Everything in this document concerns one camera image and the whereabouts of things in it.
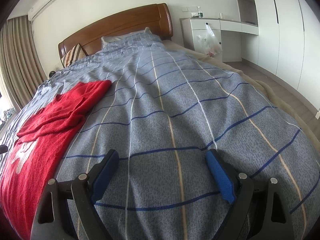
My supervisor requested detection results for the wooden headboard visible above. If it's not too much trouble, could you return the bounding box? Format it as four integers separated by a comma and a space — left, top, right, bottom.
58, 3, 173, 63

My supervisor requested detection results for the red knit sweater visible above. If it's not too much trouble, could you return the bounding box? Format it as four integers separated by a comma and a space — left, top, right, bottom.
1, 80, 112, 239

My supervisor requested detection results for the beige curtain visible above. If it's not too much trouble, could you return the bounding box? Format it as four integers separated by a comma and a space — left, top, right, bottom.
1, 16, 47, 109

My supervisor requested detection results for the clothes pile on sill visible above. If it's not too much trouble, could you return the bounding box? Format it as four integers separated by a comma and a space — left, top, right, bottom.
0, 107, 16, 128

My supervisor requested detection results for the striped cushion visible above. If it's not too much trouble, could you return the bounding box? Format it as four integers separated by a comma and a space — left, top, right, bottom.
61, 44, 87, 68

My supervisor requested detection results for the white desk unit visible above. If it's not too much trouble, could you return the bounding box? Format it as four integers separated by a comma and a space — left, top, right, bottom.
180, 18, 259, 62

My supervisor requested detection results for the white wardrobe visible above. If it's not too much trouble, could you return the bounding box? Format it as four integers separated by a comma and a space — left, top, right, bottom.
238, 0, 319, 108

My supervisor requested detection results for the small black round clock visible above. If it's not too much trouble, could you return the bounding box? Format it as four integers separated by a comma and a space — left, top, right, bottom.
48, 71, 56, 79

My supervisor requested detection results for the white air conditioner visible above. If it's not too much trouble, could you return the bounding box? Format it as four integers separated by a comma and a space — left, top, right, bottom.
28, 0, 56, 22

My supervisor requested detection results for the blue plaid duvet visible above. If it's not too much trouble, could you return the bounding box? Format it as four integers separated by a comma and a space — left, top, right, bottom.
1, 33, 319, 239

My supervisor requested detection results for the white plastic bag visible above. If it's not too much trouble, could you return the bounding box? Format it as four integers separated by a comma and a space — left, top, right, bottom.
197, 22, 222, 57

